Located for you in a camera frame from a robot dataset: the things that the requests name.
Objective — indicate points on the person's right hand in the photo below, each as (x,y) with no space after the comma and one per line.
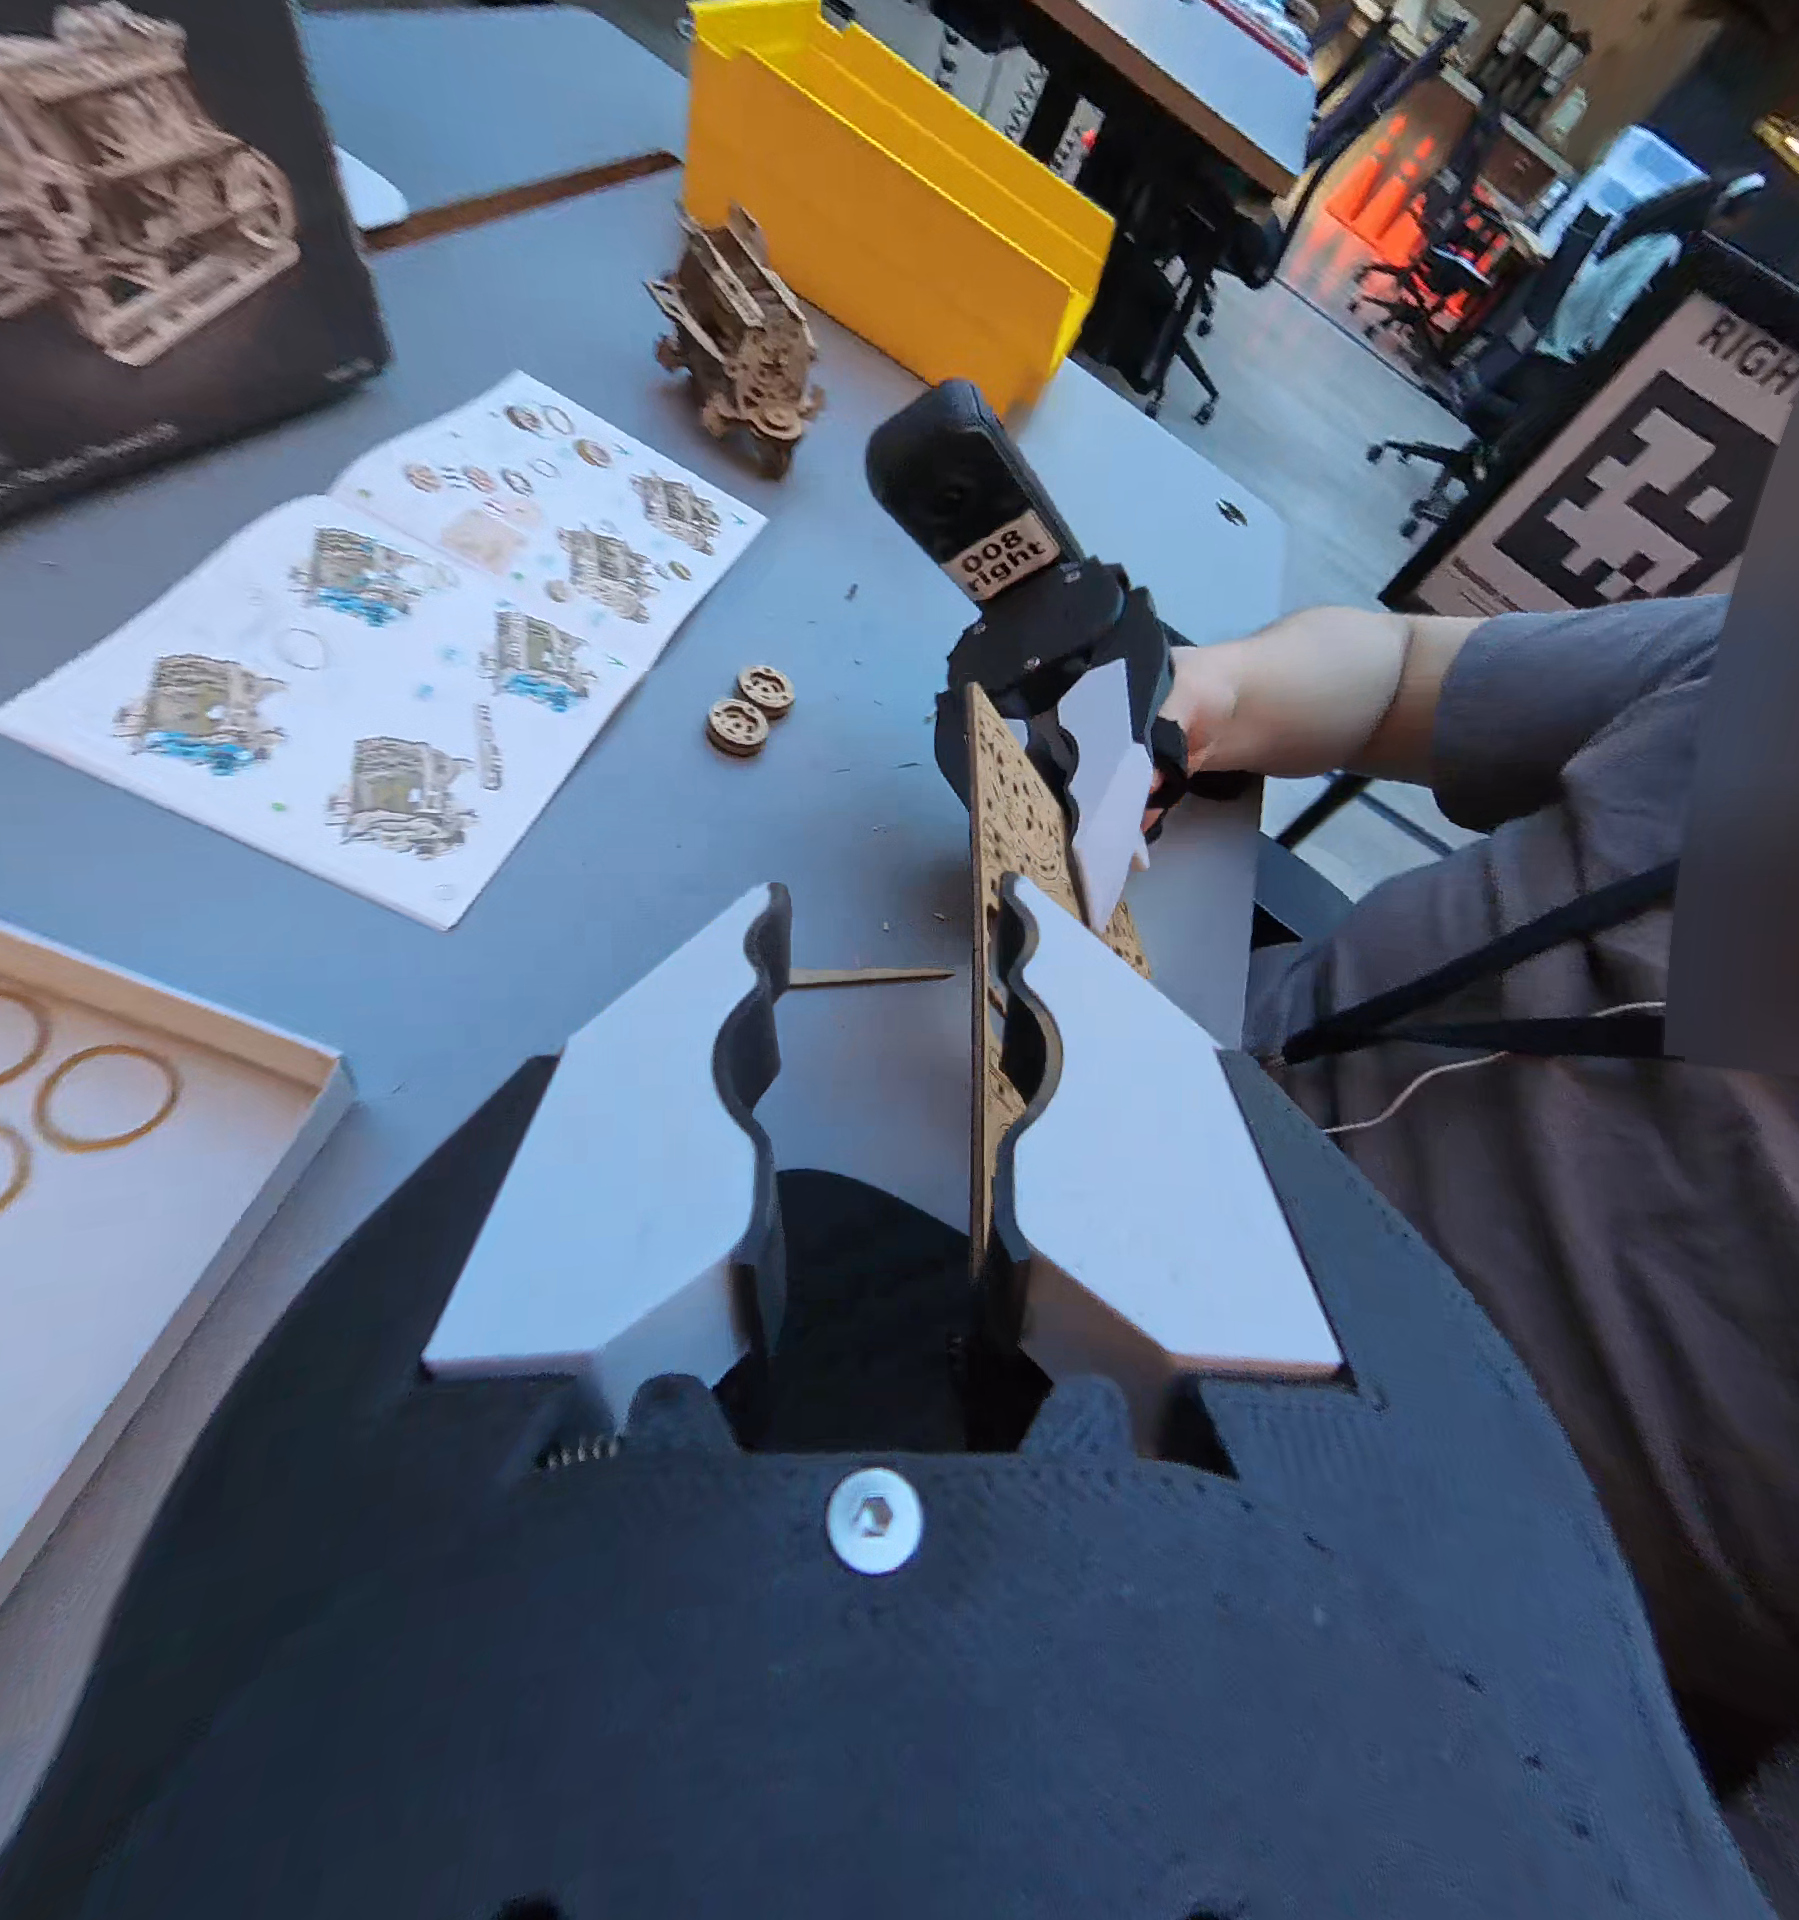
(1274,691)

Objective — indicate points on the yellow plastic bin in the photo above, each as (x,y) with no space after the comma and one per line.
(868,226)

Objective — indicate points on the black-framed marker board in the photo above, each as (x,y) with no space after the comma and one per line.
(1633,495)

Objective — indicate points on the black office chair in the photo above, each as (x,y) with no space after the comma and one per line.
(1438,269)
(1176,285)

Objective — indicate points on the partly built wooden model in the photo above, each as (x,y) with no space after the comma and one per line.
(741,346)

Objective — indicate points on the laser-cut wooden parts sheet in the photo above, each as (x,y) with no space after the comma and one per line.
(1022,840)

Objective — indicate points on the wooden toothpick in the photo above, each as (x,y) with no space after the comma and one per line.
(868,980)

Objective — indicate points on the white instruction booklet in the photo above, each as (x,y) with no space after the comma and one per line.
(433,662)

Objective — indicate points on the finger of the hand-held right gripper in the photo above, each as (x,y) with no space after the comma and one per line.
(1109,781)

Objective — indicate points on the white box tray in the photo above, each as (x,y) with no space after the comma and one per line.
(119,1319)

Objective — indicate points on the wooden top table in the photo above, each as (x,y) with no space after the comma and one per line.
(1184,74)

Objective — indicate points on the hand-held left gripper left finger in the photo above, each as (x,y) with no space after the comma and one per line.
(614,1186)

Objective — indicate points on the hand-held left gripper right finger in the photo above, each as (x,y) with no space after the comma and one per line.
(1154,1186)

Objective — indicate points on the dark model kit box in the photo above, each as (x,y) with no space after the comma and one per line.
(164,226)

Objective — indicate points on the round wooden wheel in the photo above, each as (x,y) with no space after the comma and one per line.
(768,691)
(737,730)

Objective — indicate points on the person's right forearm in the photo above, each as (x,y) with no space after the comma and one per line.
(1559,707)

